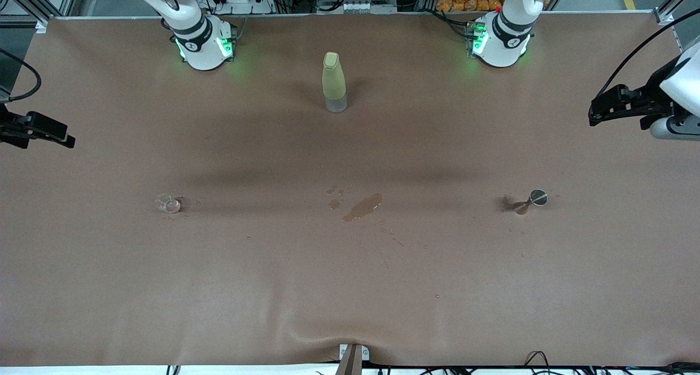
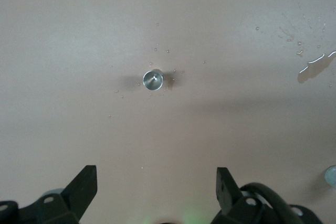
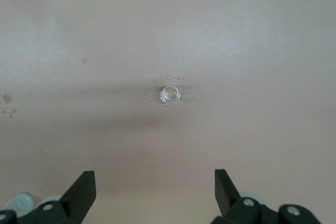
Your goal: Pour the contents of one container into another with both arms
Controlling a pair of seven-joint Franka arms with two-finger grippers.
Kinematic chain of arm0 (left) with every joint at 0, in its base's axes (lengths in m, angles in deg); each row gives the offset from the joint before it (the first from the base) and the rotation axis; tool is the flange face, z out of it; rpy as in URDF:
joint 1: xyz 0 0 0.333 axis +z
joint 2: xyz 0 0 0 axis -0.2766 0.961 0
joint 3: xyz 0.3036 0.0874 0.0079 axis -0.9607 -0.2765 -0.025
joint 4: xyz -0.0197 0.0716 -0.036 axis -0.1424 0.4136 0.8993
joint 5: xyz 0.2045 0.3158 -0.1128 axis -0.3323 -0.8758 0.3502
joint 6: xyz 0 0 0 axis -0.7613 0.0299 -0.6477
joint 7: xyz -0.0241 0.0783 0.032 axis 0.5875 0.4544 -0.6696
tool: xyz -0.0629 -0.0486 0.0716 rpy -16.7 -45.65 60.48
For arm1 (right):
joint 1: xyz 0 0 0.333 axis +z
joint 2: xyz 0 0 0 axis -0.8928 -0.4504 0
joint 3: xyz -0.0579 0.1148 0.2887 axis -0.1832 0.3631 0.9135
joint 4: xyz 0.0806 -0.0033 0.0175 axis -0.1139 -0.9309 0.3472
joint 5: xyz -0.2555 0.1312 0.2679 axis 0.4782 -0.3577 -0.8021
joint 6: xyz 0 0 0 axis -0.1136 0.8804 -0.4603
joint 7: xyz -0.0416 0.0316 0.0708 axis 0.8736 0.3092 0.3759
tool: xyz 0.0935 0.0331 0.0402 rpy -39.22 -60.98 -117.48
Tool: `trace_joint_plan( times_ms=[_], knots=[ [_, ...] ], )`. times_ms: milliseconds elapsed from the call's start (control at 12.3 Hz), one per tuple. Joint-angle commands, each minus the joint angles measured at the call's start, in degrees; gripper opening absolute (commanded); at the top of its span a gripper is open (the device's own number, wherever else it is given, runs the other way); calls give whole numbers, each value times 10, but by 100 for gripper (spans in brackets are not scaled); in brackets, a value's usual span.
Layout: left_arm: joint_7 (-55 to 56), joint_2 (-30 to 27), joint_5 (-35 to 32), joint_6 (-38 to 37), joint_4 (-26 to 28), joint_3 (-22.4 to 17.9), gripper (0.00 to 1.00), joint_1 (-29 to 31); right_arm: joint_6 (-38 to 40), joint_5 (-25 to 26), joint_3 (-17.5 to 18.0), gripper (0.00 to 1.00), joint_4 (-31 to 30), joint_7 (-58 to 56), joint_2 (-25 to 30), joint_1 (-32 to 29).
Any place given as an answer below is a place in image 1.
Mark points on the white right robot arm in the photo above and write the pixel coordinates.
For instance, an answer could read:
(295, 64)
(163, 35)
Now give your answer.
(202, 47)

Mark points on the small brown liquid puddle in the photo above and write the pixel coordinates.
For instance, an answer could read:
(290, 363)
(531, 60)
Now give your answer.
(334, 204)

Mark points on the white power strip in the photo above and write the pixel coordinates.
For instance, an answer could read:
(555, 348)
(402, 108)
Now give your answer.
(246, 0)

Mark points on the white post bracket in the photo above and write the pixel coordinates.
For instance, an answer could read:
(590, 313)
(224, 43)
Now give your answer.
(365, 353)

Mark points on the brown table mat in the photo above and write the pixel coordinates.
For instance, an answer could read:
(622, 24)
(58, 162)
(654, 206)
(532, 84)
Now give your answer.
(219, 282)

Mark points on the green shaker bottle clear base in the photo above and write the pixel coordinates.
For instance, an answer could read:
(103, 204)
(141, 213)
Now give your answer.
(334, 80)

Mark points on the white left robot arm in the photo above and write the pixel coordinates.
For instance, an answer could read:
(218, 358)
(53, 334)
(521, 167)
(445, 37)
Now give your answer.
(506, 47)

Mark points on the clear glass beaker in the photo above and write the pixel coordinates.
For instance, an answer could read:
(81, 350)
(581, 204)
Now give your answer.
(169, 204)

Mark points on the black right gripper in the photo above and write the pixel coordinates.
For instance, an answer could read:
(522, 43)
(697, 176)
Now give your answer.
(12, 130)

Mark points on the large brown liquid puddle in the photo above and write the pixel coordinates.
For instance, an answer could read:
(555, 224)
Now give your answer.
(362, 207)

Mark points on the steel double jigger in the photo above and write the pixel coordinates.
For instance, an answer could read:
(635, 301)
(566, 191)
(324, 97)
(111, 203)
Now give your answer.
(538, 198)

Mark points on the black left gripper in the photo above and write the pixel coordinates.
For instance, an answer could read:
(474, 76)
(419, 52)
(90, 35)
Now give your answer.
(652, 97)

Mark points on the white terminal block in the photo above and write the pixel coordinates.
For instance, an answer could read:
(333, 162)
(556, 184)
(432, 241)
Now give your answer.
(366, 7)

